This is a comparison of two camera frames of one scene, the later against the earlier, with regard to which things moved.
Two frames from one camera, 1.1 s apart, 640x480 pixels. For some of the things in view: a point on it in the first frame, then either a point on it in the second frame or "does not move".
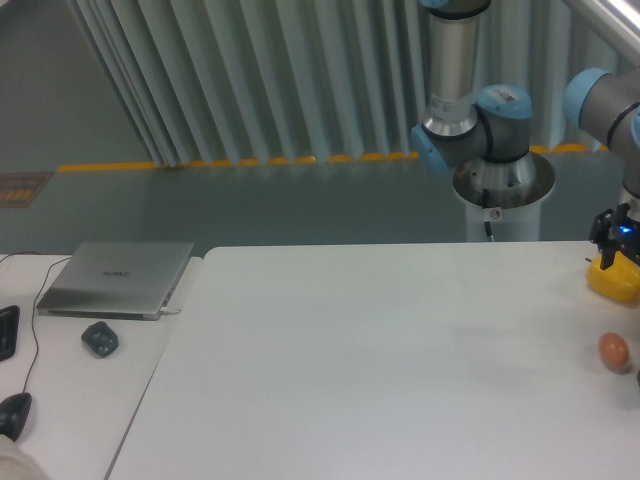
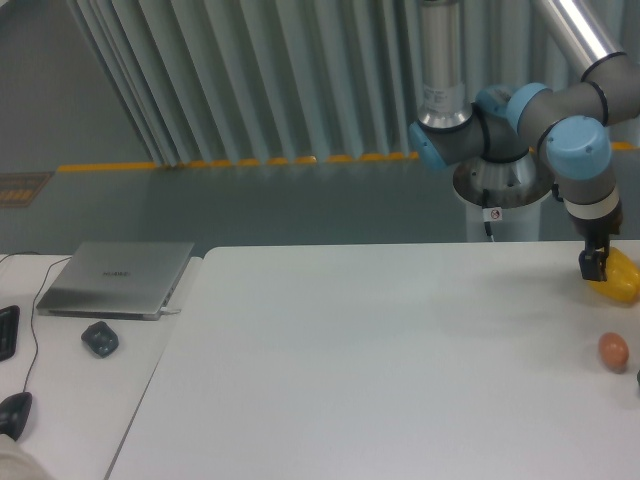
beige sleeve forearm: (16, 464) does not move
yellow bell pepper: (619, 280) does not move
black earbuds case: (100, 338) does not move
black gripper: (613, 231) to (597, 233)
